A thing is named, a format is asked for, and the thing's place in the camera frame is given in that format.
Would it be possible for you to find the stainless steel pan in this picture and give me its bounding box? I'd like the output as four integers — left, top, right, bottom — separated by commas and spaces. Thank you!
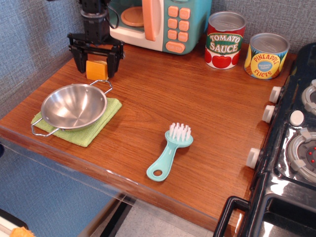
31, 79, 113, 137

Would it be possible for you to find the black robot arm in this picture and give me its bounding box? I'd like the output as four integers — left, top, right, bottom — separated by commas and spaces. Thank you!
67, 0, 124, 78

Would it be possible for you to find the teal dish brush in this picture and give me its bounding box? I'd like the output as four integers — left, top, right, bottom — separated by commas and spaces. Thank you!
146, 122, 194, 182

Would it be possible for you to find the tomato sauce can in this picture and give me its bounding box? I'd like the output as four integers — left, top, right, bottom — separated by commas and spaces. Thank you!
204, 11, 247, 70

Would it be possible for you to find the black toy stove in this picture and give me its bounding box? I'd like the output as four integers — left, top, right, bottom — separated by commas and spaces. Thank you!
214, 43, 316, 237

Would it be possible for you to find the black cable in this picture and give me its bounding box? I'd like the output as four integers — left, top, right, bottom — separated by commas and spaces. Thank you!
106, 4, 120, 30

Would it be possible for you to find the teal toy microwave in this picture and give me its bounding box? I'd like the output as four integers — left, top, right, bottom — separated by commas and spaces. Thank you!
109, 0, 212, 55

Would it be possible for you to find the orange cheese wedge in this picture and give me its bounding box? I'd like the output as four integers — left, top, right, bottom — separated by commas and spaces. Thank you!
86, 60, 109, 80

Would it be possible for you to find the green folded cloth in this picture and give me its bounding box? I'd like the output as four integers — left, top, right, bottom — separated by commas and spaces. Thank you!
31, 97, 122, 148

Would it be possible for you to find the pineapple slices can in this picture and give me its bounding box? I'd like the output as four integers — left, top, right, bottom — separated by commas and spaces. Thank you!
244, 33, 290, 80

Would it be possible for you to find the orange microwave plate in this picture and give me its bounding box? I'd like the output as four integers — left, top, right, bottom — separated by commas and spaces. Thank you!
121, 6, 144, 27

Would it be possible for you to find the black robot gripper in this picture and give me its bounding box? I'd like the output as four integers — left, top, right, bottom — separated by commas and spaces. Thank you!
68, 14, 124, 78

